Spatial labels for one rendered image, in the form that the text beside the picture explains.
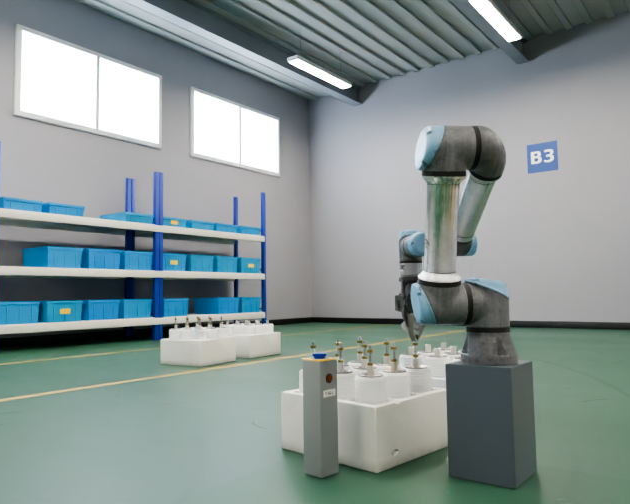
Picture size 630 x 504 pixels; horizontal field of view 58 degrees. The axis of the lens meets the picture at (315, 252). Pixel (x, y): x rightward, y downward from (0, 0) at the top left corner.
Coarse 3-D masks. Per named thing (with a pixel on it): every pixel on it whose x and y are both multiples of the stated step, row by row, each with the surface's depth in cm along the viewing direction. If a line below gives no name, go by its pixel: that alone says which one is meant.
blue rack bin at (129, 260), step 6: (126, 252) 621; (132, 252) 627; (138, 252) 634; (144, 252) 640; (150, 252) 647; (120, 258) 625; (126, 258) 622; (132, 258) 628; (138, 258) 634; (144, 258) 641; (150, 258) 647; (120, 264) 625; (126, 264) 622; (132, 264) 628; (138, 264) 634; (144, 264) 641; (150, 264) 647
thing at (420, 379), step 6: (414, 372) 180; (420, 372) 180; (426, 372) 181; (414, 378) 180; (420, 378) 180; (426, 378) 181; (414, 384) 180; (420, 384) 180; (426, 384) 180; (414, 390) 180; (420, 390) 180; (426, 390) 180
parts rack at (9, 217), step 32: (128, 192) 688; (160, 192) 659; (0, 224) 570; (32, 224) 595; (64, 224) 622; (96, 224) 591; (128, 224) 622; (160, 224) 656; (160, 256) 653; (128, 288) 680; (160, 288) 651; (96, 320) 586; (128, 320) 615; (160, 320) 648; (192, 320) 685
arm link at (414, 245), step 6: (414, 234) 175; (420, 234) 174; (408, 240) 177; (414, 240) 173; (420, 240) 174; (408, 246) 177; (414, 246) 173; (420, 246) 173; (408, 252) 180; (414, 252) 174; (420, 252) 173
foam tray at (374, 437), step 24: (288, 408) 181; (360, 408) 160; (384, 408) 159; (408, 408) 167; (432, 408) 176; (288, 432) 180; (360, 432) 160; (384, 432) 159; (408, 432) 167; (432, 432) 176; (360, 456) 159; (384, 456) 158; (408, 456) 166
